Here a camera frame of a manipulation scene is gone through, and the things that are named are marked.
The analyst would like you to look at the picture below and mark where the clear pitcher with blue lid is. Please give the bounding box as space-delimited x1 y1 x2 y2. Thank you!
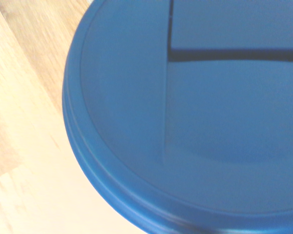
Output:
62 0 293 234

